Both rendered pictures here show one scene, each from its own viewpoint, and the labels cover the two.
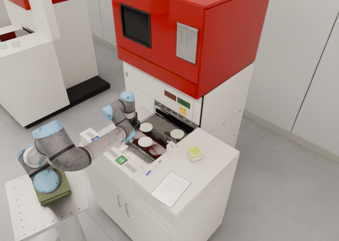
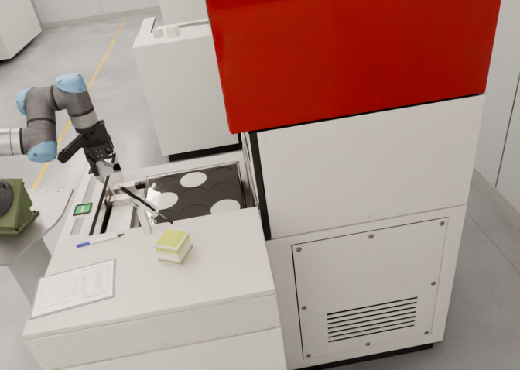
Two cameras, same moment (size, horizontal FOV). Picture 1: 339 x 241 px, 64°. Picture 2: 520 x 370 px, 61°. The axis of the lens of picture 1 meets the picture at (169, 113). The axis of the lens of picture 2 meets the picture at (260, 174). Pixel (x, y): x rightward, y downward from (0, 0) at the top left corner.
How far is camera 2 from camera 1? 1.30 m
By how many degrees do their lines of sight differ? 36
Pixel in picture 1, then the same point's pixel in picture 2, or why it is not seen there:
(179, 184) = (93, 288)
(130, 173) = (66, 234)
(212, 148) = (230, 255)
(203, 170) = (160, 286)
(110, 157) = (77, 200)
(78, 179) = (46, 220)
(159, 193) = (51, 284)
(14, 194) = not seen: outside the picture
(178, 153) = not seen: hidden behind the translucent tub
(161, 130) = (209, 193)
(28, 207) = not seen: outside the picture
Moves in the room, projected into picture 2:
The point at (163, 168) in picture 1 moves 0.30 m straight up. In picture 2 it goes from (111, 248) to (76, 161)
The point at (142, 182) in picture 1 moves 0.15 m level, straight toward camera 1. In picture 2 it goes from (58, 254) to (12, 289)
